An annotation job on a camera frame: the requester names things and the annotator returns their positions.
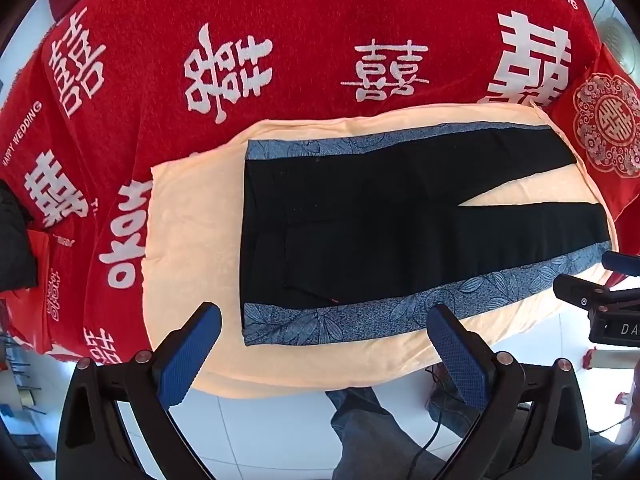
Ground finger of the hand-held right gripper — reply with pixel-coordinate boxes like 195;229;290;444
552;274;621;311
601;250;640;277

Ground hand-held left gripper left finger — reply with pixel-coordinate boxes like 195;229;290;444
56;301;223;480

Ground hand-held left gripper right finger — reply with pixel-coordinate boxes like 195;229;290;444
426;302;593;480

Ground black pants with blue trim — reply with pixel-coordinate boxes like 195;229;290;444
239;121;613;347

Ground person's right leg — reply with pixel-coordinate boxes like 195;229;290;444
425;364;482;437

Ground person's leg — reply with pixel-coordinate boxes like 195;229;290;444
425;364;482;437
325;386;418;480

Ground person's left leg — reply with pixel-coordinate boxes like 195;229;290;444
325;386;418;480

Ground red ornamented cushion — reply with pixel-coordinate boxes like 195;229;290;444
547;42;640;222

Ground cream blanket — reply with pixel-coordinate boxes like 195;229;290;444
141;102;621;401

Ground red bag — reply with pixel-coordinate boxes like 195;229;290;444
0;229;56;356

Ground dark cloth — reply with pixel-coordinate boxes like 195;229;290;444
0;180;37;293

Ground white round fan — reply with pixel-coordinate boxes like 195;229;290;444
596;9;637;72

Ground red printed blanket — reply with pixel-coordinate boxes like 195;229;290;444
0;0;606;367

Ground black cable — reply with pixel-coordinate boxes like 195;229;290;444
400;365;452;480

